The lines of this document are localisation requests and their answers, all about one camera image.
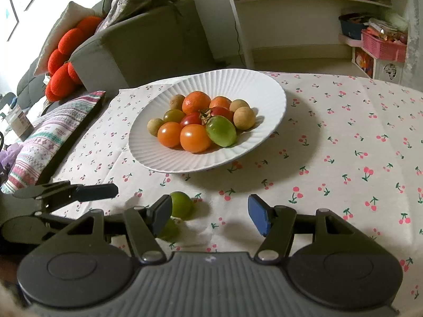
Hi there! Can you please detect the green tomato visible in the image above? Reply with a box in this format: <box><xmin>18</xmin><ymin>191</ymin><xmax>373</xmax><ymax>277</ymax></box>
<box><xmin>170</xmin><ymin>191</ymin><xmax>194</xmax><ymax>219</ymax></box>
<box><xmin>206</xmin><ymin>115</ymin><xmax>237</xmax><ymax>147</ymax></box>
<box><xmin>157</xmin><ymin>218</ymin><xmax>180</xmax><ymax>243</ymax></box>

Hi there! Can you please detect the dark red tomato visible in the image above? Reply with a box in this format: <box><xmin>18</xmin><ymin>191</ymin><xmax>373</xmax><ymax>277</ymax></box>
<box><xmin>180</xmin><ymin>112</ymin><xmax>202</xmax><ymax>127</ymax></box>

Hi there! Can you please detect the red tomato with stem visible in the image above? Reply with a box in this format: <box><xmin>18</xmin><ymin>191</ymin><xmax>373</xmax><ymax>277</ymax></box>
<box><xmin>200</xmin><ymin>107</ymin><xmax>233</xmax><ymax>125</ymax></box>

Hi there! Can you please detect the large orange tomato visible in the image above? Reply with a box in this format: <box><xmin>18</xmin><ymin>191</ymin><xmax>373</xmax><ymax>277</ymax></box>
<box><xmin>181</xmin><ymin>91</ymin><xmax>211</xmax><ymax>115</ymax></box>

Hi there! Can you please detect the olive brown tomato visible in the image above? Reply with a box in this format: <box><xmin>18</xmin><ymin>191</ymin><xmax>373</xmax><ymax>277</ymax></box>
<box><xmin>163</xmin><ymin>109</ymin><xmax>186</xmax><ymax>123</ymax></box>

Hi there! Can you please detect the striped patterned cushion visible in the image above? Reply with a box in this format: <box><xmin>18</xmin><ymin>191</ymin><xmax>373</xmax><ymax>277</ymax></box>
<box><xmin>1</xmin><ymin>91</ymin><xmax>105</xmax><ymax>194</ymax></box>

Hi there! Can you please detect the cherry print tablecloth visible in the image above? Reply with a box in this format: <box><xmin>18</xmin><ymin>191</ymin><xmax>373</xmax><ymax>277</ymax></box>
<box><xmin>54</xmin><ymin>73</ymin><xmax>422</xmax><ymax>316</ymax></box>

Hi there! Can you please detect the white ribbed plate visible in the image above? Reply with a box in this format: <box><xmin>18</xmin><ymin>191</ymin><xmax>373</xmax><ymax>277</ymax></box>
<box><xmin>128</xmin><ymin>69</ymin><xmax>287</xmax><ymax>173</ymax></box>

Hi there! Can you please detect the red flower plush pillow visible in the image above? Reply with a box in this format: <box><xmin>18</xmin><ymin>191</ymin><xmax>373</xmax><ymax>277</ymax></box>
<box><xmin>44</xmin><ymin>16</ymin><xmax>103</xmax><ymax>102</ymax></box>

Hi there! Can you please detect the grey sofa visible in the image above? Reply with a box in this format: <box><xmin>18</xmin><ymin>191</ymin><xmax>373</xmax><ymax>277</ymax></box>
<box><xmin>16</xmin><ymin>0</ymin><xmax>219</xmax><ymax>110</ymax></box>

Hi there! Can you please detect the white printed storage box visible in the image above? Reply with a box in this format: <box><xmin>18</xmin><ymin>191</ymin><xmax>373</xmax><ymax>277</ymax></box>
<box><xmin>352</xmin><ymin>47</ymin><xmax>404</xmax><ymax>84</ymax></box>

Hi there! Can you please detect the white shelf unit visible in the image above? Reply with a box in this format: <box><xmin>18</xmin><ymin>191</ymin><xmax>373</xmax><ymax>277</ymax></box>
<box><xmin>188</xmin><ymin>0</ymin><xmax>411</xmax><ymax>70</ymax></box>

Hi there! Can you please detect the white floral curtain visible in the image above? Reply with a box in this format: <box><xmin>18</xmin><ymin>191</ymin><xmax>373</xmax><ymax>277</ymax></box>
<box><xmin>402</xmin><ymin>0</ymin><xmax>422</xmax><ymax>91</ymax></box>

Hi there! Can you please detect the pink plastic basket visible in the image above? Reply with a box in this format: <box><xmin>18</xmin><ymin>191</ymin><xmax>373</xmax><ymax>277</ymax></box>
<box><xmin>361</xmin><ymin>30</ymin><xmax>407</xmax><ymax>63</ymax></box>

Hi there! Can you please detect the dark blue storage box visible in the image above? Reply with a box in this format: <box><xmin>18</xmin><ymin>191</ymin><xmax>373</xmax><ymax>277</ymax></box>
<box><xmin>338</xmin><ymin>13</ymin><xmax>372</xmax><ymax>40</ymax></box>

